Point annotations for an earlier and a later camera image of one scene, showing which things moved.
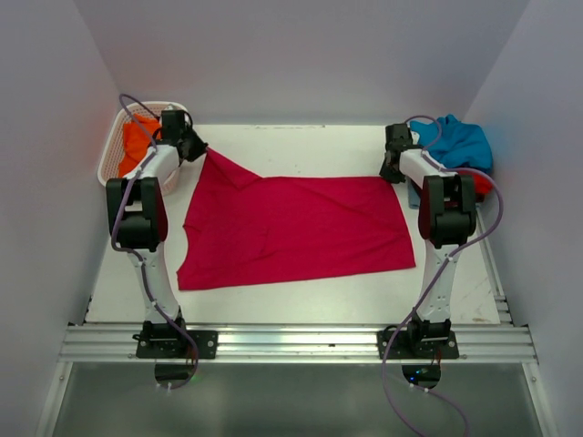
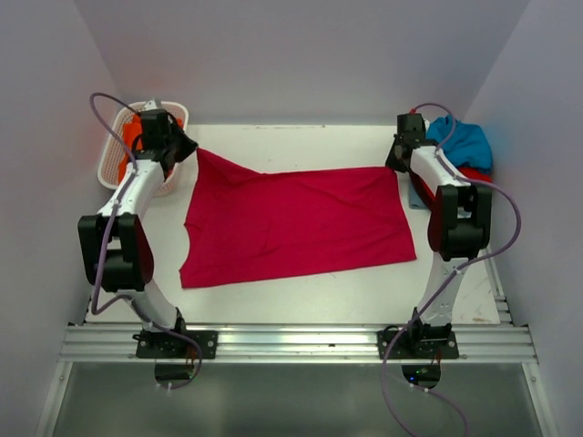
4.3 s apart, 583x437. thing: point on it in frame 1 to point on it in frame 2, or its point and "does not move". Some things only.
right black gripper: (390, 177) to (391, 160)
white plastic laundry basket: (108, 166) does not move
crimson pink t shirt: (241, 229) does not move
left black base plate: (207, 343) does not move
